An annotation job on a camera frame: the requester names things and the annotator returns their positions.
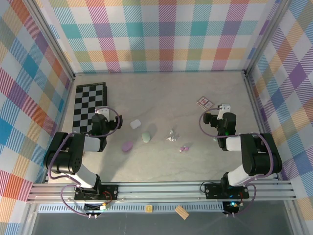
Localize slotted grey cable duct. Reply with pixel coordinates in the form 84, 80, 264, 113
38, 202, 225, 213

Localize playing card box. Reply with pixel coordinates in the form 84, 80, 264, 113
196, 96, 215, 109

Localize long aluminium base rail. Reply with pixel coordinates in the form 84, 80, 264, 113
26, 180, 298, 204

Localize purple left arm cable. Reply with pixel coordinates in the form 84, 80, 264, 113
47, 107, 123, 218

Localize aluminium frame post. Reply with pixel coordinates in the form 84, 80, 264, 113
26, 0, 76, 81
243, 0, 295, 78

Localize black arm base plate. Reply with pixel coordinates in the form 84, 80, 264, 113
204, 182, 250, 199
74, 184, 119, 202

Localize wooden block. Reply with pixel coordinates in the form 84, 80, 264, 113
175, 205, 190, 219

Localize black and white chessboard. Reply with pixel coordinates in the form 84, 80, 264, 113
71, 82, 108, 134

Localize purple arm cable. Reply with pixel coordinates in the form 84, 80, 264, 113
47, 107, 123, 218
199, 107, 276, 218

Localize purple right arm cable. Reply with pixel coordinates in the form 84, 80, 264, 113
199, 107, 276, 218

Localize black controller board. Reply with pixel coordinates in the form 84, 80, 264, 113
222, 201, 241, 215
84, 203, 110, 216

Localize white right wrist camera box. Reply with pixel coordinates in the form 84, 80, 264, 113
217, 104, 231, 120

